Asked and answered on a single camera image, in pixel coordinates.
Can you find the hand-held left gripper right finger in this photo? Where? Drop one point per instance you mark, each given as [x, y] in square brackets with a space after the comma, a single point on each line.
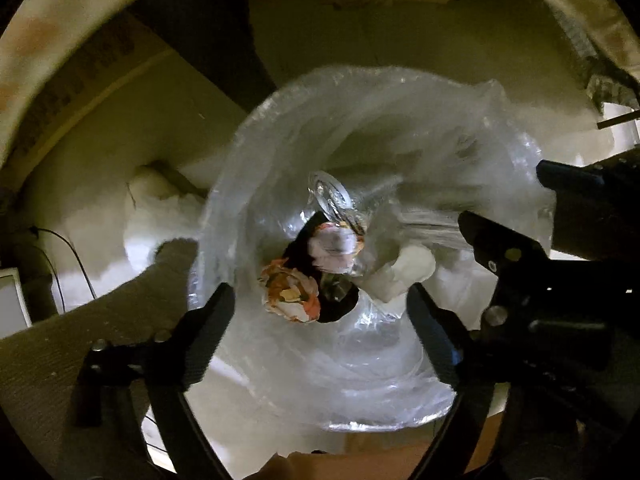
[436, 336]

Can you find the orange wrapper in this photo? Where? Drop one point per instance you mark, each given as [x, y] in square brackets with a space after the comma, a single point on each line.
[290, 292]

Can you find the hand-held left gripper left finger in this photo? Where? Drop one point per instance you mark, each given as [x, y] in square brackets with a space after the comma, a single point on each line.
[210, 330]

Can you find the white paper cup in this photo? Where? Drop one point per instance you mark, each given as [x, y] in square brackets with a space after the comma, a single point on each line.
[410, 272]

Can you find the white flat device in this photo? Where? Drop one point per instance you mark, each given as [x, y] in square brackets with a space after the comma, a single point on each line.
[12, 300]

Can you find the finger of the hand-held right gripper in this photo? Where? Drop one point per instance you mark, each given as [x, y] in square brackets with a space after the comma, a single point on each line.
[495, 242]
[590, 205]

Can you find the printed cardboard box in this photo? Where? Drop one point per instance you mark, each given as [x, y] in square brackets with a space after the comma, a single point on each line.
[90, 75]

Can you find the pink white wrapper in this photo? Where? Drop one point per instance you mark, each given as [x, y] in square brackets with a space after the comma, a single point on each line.
[332, 247]

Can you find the person's left leg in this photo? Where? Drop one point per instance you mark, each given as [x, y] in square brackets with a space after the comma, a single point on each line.
[75, 340]

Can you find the white cloth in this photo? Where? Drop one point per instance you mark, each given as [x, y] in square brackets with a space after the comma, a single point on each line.
[155, 210]

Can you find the clear plastic bag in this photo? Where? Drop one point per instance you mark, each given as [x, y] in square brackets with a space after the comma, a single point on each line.
[350, 370]

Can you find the black plastic bag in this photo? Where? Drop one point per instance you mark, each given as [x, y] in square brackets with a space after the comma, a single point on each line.
[332, 305]

